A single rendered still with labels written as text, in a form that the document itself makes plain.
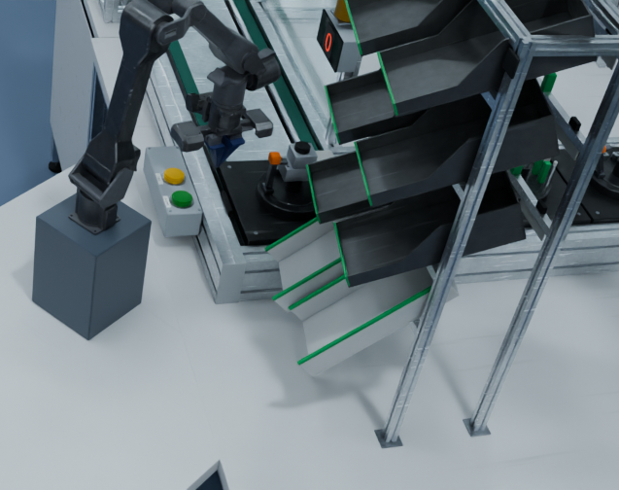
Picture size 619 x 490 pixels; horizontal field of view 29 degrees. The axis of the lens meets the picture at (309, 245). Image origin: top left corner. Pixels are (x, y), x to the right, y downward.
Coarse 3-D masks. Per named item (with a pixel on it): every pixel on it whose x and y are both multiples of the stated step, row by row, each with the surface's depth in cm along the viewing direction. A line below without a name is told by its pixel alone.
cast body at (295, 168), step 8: (296, 144) 225; (304, 144) 226; (288, 152) 228; (296, 152) 225; (304, 152) 225; (312, 152) 226; (288, 160) 228; (296, 160) 225; (304, 160) 225; (312, 160) 226; (280, 168) 229; (288, 168) 226; (296, 168) 226; (304, 168) 227; (288, 176) 227; (296, 176) 227; (304, 176) 228
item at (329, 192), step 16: (320, 160) 202; (336, 160) 202; (352, 160) 202; (320, 176) 202; (336, 176) 201; (352, 176) 200; (320, 192) 199; (336, 192) 198; (352, 192) 197; (320, 208) 196; (336, 208) 192; (352, 208) 192; (368, 208) 193; (320, 224) 194
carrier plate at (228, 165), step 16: (256, 160) 240; (224, 176) 234; (240, 176) 235; (256, 176) 236; (240, 192) 231; (240, 208) 228; (256, 208) 229; (240, 224) 225; (256, 224) 225; (272, 224) 226; (288, 224) 227; (256, 240) 222; (272, 240) 223
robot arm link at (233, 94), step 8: (216, 72) 208; (224, 72) 207; (232, 72) 209; (248, 72) 212; (216, 80) 208; (224, 80) 207; (232, 80) 209; (240, 80) 210; (248, 80) 214; (216, 88) 211; (224, 88) 210; (232, 88) 210; (240, 88) 210; (216, 96) 212; (224, 96) 211; (232, 96) 211; (240, 96) 212; (224, 104) 212; (232, 104) 212
